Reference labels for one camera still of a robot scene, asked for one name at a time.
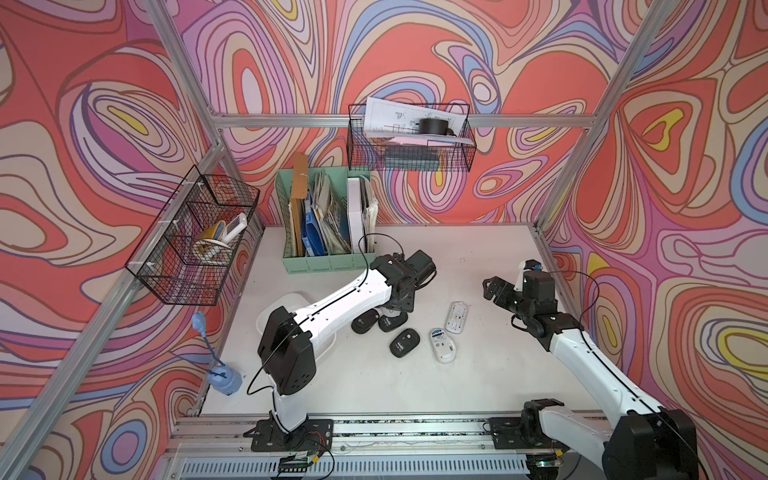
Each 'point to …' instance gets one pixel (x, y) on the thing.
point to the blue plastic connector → (224, 378)
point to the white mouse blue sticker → (443, 346)
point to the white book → (356, 224)
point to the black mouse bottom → (405, 342)
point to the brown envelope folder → (298, 194)
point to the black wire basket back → (367, 153)
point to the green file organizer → (326, 219)
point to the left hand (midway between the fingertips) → (400, 302)
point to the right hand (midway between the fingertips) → (497, 294)
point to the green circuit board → (296, 463)
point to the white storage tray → (271, 305)
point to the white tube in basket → (237, 225)
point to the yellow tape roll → (214, 233)
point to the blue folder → (314, 242)
